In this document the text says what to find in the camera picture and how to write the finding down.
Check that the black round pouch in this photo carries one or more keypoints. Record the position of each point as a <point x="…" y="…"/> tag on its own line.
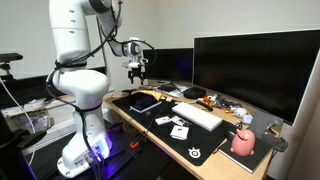
<point x="194" y="93"/>

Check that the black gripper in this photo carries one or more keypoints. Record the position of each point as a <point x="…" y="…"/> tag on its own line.
<point x="136" y="72"/>

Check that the white keyboard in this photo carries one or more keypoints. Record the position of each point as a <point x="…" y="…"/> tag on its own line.
<point x="196" y="116"/>

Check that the small black device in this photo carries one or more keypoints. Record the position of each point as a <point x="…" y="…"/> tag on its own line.
<point x="280" y="145"/>

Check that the clear plastic bag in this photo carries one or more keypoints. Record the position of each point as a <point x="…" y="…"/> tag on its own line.
<point x="33" y="121"/>

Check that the black ridged stick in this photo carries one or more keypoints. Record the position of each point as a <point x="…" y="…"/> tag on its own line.
<point x="204" y="105"/>

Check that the pink plush toy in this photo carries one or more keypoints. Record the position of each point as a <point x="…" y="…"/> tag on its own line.
<point x="242" y="143"/>

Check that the dark blue notebook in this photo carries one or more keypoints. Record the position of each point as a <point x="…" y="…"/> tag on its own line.
<point x="146" y="105"/>

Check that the orange black clamp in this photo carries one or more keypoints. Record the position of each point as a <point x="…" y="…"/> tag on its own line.
<point x="135" y="144"/>

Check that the yellow towel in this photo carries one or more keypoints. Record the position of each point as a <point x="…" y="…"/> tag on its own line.
<point x="156" y="95"/>

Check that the small white card box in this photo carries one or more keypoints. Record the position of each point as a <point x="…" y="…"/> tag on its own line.
<point x="179" y="132"/>

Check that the white card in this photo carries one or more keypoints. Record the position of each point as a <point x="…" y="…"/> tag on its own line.
<point x="162" y="120"/>
<point x="178" y="120"/>

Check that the black notebook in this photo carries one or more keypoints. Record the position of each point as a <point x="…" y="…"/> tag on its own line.
<point x="253" y="160"/>

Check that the black side bench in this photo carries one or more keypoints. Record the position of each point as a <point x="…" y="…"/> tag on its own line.
<point x="26" y="88"/>

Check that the black desk mat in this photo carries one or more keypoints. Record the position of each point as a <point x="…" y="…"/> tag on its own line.
<point x="200" y="140"/>

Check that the black chair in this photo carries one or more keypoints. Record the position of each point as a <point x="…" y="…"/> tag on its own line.
<point x="13" y="150"/>

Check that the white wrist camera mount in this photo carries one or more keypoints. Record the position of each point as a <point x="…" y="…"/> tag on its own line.
<point x="135" y="62"/>

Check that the gray monitor stand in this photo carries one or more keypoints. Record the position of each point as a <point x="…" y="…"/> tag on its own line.
<point x="260" y="123"/>

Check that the large black monitor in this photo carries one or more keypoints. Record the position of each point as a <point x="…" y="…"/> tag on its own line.
<point x="253" y="70"/>

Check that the small black monitor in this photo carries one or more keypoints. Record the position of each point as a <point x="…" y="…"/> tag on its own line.
<point x="170" y="65"/>

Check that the small orange toy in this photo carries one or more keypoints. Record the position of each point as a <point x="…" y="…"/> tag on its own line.
<point x="206" y="99"/>

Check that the black mouse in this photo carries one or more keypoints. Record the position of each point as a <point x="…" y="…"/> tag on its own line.
<point x="231" y="135"/>

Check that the black camera on tripod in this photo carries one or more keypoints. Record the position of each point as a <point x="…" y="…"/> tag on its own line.
<point x="10" y="57"/>

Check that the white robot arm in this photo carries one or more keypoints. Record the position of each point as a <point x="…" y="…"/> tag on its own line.
<point x="80" y="86"/>

